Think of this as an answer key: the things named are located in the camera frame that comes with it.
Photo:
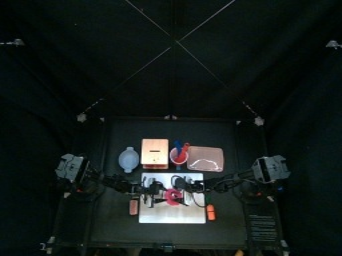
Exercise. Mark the small orange block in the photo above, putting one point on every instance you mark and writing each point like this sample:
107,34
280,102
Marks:
211,212

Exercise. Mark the orange-red toy tool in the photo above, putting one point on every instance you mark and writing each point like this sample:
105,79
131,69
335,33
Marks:
184,148

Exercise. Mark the flat translucent tray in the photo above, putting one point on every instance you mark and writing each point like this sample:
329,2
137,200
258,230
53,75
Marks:
206,156

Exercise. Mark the blue toy tool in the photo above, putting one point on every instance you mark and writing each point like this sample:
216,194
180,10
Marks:
178,146

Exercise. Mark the wooden drawer box red front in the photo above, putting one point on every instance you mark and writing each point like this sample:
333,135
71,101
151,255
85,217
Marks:
154,151

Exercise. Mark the white cutting board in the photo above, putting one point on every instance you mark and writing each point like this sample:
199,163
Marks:
174,215

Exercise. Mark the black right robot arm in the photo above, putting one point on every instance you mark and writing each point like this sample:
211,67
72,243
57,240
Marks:
267,170

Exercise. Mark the red cup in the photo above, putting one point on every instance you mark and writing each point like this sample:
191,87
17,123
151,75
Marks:
178,160

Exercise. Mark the black panel with white text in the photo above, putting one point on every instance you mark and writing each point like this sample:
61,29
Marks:
262,226

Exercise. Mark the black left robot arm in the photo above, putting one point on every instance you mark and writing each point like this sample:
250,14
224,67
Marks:
77,170

